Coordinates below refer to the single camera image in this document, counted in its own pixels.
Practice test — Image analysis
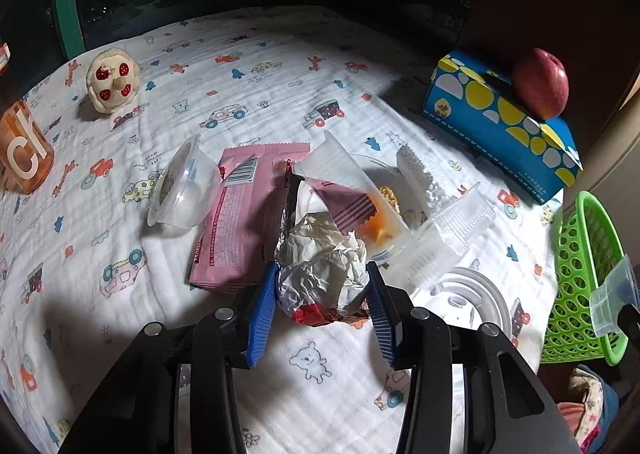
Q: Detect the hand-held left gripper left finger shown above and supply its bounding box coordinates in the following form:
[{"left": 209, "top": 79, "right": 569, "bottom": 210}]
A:
[{"left": 60, "top": 264, "right": 281, "bottom": 454}]

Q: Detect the blue spotted tissue box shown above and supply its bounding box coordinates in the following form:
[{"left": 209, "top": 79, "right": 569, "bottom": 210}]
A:
[{"left": 421, "top": 51, "right": 585, "bottom": 205}]

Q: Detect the brown cardboard box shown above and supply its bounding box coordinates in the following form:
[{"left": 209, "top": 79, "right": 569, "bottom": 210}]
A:
[{"left": 455, "top": 0, "right": 640, "bottom": 135}]

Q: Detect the beige cushioned furniture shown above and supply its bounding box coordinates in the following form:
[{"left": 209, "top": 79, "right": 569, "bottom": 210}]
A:
[{"left": 580, "top": 98, "right": 640, "bottom": 215}]

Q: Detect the clear rectangular plastic tray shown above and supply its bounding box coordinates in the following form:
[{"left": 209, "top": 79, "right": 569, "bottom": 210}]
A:
[{"left": 385, "top": 184, "right": 496, "bottom": 292}]

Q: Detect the red apple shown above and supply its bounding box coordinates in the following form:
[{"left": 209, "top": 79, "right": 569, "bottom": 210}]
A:
[{"left": 511, "top": 48, "right": 570, "bottom": 121}]

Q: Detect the clear plastic cup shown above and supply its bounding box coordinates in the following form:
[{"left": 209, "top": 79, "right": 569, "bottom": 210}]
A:
[{"left": 146, "top": 135, "right": 223, "bottom": 239}]

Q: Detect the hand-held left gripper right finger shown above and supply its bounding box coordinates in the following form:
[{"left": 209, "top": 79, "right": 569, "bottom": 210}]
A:
[{"left": 365, "top": 261, "right": 583, "bottom": 454}]

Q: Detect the orange plastic bottle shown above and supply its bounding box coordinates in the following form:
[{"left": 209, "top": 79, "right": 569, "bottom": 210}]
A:
[{"left": 0, "top": 41, "right": 55, "bottom": 195}]

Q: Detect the white foam bead sheet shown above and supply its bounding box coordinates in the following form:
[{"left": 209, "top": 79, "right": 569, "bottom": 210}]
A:
[{"left": 396, "top": 144, "right": 451, "bottom": 215}]

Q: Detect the clear plastic bag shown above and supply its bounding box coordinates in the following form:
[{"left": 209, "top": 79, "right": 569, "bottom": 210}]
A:
[{"left": 292, "top": 130, "right": 408, "bottom": 255}]

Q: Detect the clear round plastic lid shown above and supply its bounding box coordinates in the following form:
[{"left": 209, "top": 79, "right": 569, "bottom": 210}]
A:
[{"left": 412, "top": 268, "right": 513, "bottom": 339}]

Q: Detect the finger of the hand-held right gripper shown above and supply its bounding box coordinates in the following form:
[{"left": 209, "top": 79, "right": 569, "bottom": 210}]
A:
[{"left": 617, "top": 301, "right": 640, "bottom": 350}]

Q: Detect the silver foil wrapper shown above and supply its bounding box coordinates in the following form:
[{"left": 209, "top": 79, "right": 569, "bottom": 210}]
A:
[{"left": 275, "top": 211, "right": 373, "bottom": 327}]

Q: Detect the cream strawberry plush toy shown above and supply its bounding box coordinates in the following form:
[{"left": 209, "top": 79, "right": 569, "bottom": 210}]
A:
[{"left": 86, "top": 48, "right": 142, "bottom": 113}]

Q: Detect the white printed blanket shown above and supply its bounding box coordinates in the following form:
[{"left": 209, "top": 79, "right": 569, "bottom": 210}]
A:
[{"left": 0, "top": 6, "right": 566, "bottom": 454}]

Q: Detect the floral patterned cloth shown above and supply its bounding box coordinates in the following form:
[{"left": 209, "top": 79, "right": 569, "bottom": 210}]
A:
[{"left": 555, "top": 364, "right": 623, "bottom": 447}]

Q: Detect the pink snack packet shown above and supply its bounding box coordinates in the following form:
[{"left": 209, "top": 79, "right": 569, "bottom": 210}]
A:
[{"left": 187, "top": 144, "right": 311, "bottom": 295}]

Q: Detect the small clear plastic piece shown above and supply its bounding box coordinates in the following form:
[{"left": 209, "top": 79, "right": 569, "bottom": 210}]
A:
[{"left": 589, "top": 254, "right": 638, "bottom": 336}]

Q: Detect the green plastic basket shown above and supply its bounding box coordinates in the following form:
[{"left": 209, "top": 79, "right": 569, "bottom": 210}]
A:
[{"left": 540, "top": 190, "right": 633, "bottom": 366}]

